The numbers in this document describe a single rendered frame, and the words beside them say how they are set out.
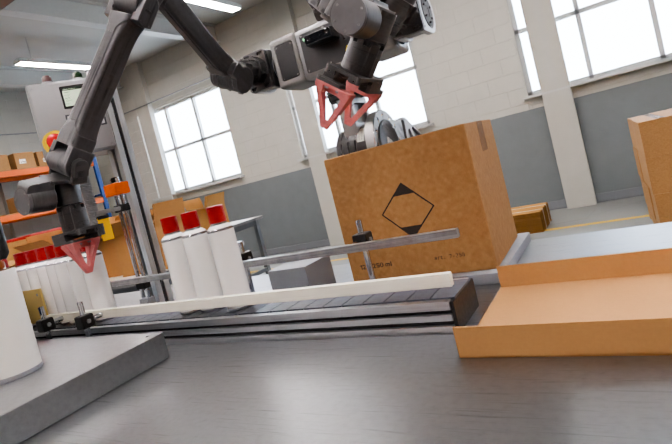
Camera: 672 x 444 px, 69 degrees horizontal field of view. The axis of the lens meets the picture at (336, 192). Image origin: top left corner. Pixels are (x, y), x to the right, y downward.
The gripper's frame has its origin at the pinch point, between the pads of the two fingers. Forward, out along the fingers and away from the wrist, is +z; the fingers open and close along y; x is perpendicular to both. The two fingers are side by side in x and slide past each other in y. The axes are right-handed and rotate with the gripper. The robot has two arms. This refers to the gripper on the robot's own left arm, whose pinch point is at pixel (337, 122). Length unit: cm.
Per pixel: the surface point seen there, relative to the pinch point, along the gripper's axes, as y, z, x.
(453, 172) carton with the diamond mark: -12.5, 1.9, 19.6
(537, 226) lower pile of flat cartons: -427, 113, 49
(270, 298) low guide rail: 9.1, 31.6, 3.8
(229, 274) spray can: 6.8, 34.1, -6.9
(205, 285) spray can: 5.7, 40.5, -12.0
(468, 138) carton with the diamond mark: -13.4, -4.7, 19.2
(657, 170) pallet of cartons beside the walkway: -313, 11, 93
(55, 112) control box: -1, 30, -72
